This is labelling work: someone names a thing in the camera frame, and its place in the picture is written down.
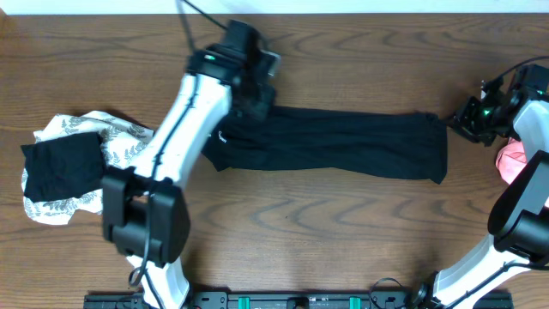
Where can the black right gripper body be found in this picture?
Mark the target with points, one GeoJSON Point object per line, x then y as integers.
{"type": "Point", "coordinates": [482, 123]}

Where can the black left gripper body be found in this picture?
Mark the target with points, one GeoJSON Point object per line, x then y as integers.
{"type": "Point", "coordinates": [256, 101]}

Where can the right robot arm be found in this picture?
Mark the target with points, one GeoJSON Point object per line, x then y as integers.
{"type": "Point", "coordinates": [517, 239]}

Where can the white fern-print cloth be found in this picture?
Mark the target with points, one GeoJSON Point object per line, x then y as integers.
{"type": "Point", "coordinates": [122, 141]}

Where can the pink crumpled cloth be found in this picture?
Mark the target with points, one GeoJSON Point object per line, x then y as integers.
{"type": "Point", "coordinates": [510, 161]}

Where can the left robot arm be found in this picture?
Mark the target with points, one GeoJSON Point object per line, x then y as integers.
{"type": "Point", "coordinates": [144, 211]}

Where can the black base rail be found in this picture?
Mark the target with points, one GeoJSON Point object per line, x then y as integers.
{"type": "Point", "coordinates": [223, 300]}

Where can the black t-shirt with logo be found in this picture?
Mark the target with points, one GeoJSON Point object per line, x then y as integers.
{"type": "Point", "coordinates": [403, 146]}

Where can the folded black cloth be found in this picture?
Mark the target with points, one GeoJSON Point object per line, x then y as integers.
{"type": "Point", "coordinates": [62, 168]}

